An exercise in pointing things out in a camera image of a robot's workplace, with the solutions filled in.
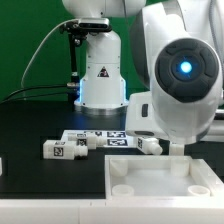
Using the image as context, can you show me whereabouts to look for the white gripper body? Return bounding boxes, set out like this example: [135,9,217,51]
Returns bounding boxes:
[125,92,224,142]

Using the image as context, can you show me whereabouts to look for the white square table top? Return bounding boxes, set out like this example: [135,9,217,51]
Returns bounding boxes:
[105,155,224,199]

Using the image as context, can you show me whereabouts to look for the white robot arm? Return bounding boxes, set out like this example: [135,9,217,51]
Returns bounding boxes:
[62,0,224,144]

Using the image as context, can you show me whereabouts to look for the white left fence piece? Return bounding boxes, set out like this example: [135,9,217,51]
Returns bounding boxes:
[0,157,3,177]

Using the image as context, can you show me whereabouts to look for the white front fence bar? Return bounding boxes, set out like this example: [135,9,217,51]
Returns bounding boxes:
[0,200,224,224]

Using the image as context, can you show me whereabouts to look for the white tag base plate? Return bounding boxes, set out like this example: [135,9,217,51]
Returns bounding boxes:
[61,130,137,148]

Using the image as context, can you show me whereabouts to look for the grey camera cable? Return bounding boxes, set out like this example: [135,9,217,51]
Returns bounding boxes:
[20,18,80,90]

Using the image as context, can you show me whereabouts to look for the black cables on table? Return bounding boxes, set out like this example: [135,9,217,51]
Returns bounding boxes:
[0,84,73,104]

